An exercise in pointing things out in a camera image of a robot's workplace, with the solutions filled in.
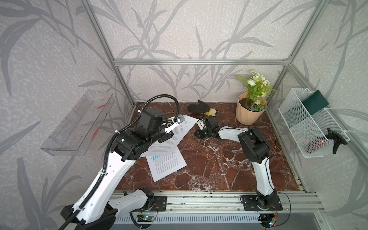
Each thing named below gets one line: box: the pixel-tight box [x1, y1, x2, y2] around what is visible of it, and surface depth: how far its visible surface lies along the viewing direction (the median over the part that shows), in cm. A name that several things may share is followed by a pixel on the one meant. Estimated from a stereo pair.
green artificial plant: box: [233, 69, 276, 112], surface depth 95 cm
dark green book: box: [301, 89, 330, 116], surface depth 72 cm
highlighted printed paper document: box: [145, 145, 187, 183], surface depth 90 cm
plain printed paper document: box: [140, 115, 199, 158], surface depth 77 cm
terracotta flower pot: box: [235, 92, 268, 126], surface depth 101 cm
